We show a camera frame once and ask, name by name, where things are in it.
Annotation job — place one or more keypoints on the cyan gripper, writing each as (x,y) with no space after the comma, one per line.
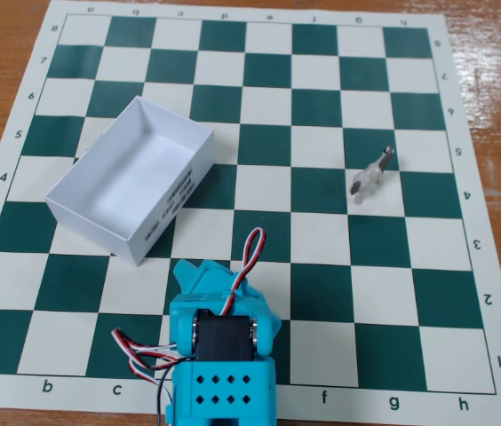
(201,281)

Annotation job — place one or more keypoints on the small grey white toy horse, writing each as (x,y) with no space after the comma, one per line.
(368,179)

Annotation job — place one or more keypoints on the cyan robot arm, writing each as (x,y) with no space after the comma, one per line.
(224,390)

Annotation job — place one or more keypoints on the white cardboard box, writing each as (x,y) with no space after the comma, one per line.
(126,177)

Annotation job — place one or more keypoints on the green white chessboard mat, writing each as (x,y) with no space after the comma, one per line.
(268,111)

